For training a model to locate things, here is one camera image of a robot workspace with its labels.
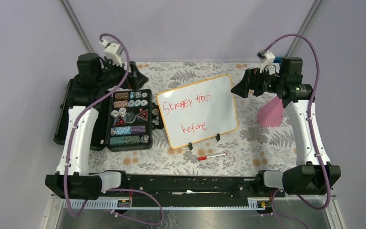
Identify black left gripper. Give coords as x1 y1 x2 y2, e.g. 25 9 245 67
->
97 55 148 91

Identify pink wedge block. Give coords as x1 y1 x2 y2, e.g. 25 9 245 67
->
257 96 284 127

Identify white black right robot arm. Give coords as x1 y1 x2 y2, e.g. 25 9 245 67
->
231 57 341 197

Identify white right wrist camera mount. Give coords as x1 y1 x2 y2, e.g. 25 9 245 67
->
257 50 275 73

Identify black poker chip case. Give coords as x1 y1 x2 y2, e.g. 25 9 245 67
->
53 76 163 152

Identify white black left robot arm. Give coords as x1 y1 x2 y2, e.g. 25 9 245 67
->
45 53 148 200

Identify blue corner bracket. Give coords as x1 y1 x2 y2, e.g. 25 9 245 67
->
273 57 283 64

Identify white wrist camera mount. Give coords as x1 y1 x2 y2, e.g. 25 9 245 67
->
100 39 124 67
257 50 275 73

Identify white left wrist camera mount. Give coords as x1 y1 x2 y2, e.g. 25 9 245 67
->
100 39 124 67

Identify yellow framed whiteboard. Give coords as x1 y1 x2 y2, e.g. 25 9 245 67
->
156 74 239 149

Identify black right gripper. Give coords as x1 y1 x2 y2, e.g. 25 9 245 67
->
231 65 285 98

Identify white red whiteboard marker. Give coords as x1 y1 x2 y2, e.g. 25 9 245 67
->
206 153 228 159

